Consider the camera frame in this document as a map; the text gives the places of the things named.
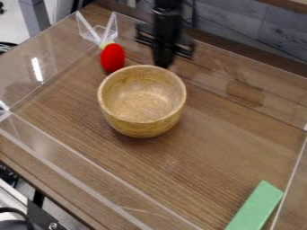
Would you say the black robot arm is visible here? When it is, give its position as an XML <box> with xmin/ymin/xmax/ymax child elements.
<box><xmin>135</xmin><ymin>0</ymin><xmax>195</xmax><ymax>68</ymax></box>

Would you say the wooden bowl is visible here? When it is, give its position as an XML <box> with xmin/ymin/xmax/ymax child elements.
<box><xmin>98</xmin><ymin>65</ymin><xmax>187</xmax><ymax>138</ymax></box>

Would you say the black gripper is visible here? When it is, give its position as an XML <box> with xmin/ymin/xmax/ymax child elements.
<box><xmin>137</xmin><ymin>7</ymin><xmax>195</xmax><ymax>68</ymax></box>

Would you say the black metal clamp bracket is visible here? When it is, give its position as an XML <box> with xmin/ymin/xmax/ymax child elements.
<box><xmin>27</xmin><ymin>200</ymin><xmax>68</xmax><ymax>230</ymax></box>

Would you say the clear acrylic corner bracket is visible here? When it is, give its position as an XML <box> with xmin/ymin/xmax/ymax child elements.
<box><xmin>76</xmin><ymin>11</ymin><xmax>119</xmax><ymax>49</ymax></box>

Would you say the black cable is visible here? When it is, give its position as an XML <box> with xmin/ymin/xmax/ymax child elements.
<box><xmin>0</xmin><ymin>207</ymin><xmax>35</xmax><ymax>230</ymax></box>

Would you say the green rectangular block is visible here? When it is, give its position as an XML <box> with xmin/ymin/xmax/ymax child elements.
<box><xmin>225</xmin><ymin>181</ymin><xmax>283</xmax><ymax>230</ymax></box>

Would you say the grey post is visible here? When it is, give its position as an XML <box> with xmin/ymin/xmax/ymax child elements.
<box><xmin>18</xmin><ymin>0</ymin><xmax>51</xmax><ymax>37</ymax></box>

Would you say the red felt strawberry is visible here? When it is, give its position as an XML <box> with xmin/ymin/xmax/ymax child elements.
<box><xmin>100</xmin><ymin>42</ymin><xmax>125</xmax><ymax>73</ymax></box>

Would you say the clear acrylic tray wall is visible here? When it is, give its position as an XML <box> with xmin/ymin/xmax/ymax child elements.
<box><xmin>0</xmin><ymin>108</ymin><xmax>202</xmax><ymax>230</ymax></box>

